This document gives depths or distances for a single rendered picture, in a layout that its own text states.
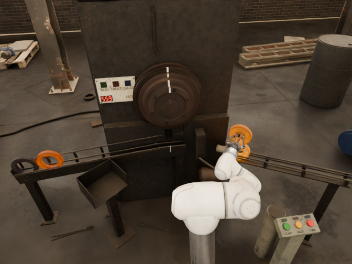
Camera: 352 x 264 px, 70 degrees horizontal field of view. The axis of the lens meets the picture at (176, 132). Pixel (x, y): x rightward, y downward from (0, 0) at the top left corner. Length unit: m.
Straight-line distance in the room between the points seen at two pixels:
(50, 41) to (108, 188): 2.96
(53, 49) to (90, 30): 2.73
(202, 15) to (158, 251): 1.75
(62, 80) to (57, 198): 2.33
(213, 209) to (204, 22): 1.17
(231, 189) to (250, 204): 0.08
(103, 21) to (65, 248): 1.75
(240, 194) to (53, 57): 3.91
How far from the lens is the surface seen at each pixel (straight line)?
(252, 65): 5.20
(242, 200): 0.90
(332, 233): 2.62
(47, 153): 2.06
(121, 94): 1.81
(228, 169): 1.46
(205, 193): 0.92
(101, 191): 1.86
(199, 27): 1.71
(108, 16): 1.66
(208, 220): 0.95
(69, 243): 2.42
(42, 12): 4.27
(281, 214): 1.88
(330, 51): 3.94
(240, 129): 1.72
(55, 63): 4.47
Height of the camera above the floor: 1.96
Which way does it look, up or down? 37 degrees down
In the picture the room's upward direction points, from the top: 1 degrees counter-clockwise
